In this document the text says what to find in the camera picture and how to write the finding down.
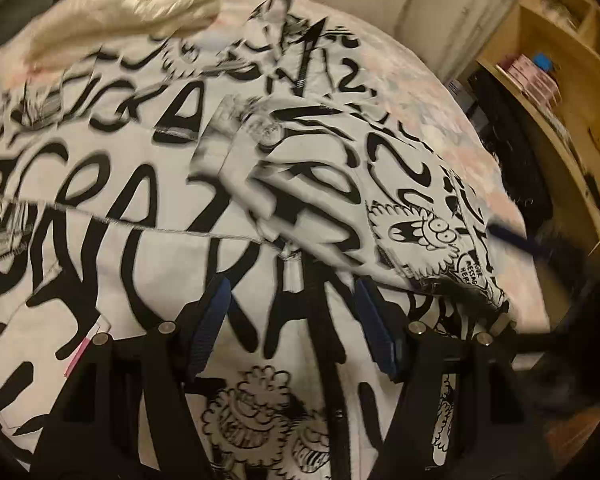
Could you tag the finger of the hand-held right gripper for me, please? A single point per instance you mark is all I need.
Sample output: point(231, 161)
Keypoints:
point(510, 240)

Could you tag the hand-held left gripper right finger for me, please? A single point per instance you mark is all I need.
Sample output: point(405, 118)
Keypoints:
point(377, 330)

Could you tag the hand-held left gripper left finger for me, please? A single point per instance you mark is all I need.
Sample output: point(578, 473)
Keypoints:
point(207, 330)

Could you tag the black and white printed jacket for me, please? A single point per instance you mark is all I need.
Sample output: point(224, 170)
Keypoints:
point(130, 200)

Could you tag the cream shiny puffer jacket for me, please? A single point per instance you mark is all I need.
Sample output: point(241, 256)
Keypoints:
point(130, 5)

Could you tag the black bag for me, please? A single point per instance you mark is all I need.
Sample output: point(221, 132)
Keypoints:
point(510, 150)

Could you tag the wooden shelf unit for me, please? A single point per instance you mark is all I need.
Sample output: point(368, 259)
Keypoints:
point(570, 125)

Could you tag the pink mini drawer set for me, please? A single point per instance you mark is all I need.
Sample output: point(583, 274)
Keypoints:
point(525, 70)

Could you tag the pastel cat print blanket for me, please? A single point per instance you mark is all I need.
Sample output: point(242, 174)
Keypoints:
point(420, 90)

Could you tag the small blue box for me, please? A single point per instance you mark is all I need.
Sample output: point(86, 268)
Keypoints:
point(542, 62)

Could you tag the cream floral curtain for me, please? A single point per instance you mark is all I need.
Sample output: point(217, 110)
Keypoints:
point(380, 0)

